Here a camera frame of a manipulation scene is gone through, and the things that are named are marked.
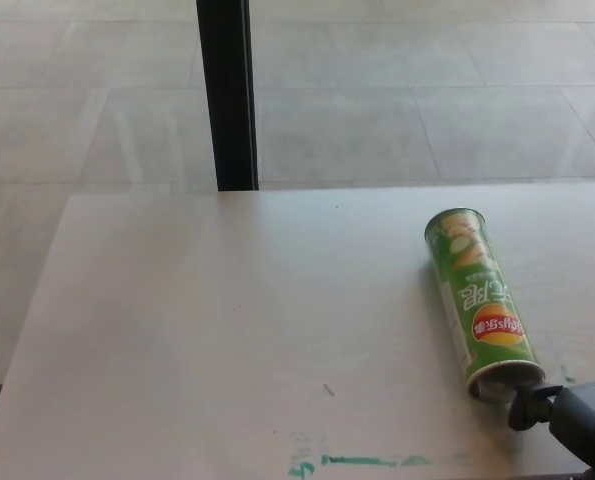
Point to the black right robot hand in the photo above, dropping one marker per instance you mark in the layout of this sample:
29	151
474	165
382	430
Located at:
529	407

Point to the green chips can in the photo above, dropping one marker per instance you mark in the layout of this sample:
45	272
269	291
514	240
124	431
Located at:
477	300

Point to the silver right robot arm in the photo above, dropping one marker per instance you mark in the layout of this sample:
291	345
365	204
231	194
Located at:
587	420

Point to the black window frame post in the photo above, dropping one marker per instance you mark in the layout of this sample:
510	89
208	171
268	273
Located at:
227	100

